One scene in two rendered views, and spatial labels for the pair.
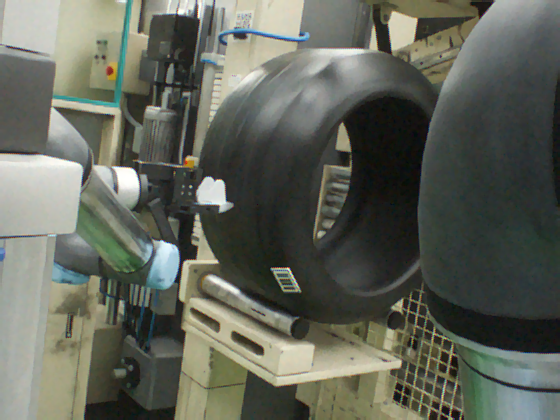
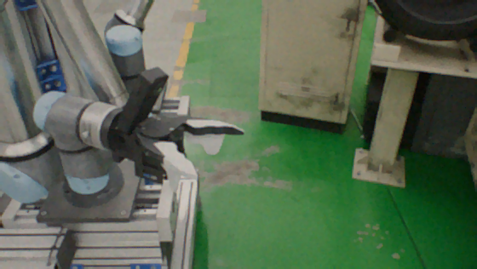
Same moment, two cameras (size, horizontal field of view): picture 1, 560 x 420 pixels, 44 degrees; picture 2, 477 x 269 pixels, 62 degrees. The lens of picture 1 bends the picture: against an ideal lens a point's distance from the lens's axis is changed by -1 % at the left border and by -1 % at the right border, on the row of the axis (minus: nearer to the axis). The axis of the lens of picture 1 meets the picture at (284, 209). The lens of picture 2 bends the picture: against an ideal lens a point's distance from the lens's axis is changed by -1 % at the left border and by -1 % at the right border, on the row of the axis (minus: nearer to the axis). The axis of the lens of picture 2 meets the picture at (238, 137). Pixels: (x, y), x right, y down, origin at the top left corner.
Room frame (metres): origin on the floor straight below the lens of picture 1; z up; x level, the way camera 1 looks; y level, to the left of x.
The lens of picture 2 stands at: (0.16, -0.93, 1.41)
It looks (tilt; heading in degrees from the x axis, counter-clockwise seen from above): 35 degrees down; 58
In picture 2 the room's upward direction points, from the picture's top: straight up
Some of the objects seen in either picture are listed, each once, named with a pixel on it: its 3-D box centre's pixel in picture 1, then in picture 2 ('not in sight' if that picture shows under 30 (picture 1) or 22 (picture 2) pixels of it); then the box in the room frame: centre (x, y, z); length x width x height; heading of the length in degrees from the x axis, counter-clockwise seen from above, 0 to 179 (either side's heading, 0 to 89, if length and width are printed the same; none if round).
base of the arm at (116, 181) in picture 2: not in sight; (90, 171); (0.26, -0.08, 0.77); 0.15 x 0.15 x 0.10
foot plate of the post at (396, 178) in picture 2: not in sight; (379, 165); (1.74, 0.12, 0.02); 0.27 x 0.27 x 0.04; 40
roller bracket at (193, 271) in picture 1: (252, 280); not in sight; (1.70, 0.05, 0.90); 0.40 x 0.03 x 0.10; 130
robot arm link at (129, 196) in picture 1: (120, 189); not in sight; (1.17, 0.28, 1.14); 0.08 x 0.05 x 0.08; 40
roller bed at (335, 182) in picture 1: (357, 223); not in sight; (1.97, -0.21, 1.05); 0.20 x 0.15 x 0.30; 40
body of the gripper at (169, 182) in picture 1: (163, 188); not in sight; (1.22, 0.22, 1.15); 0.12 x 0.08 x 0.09; 130
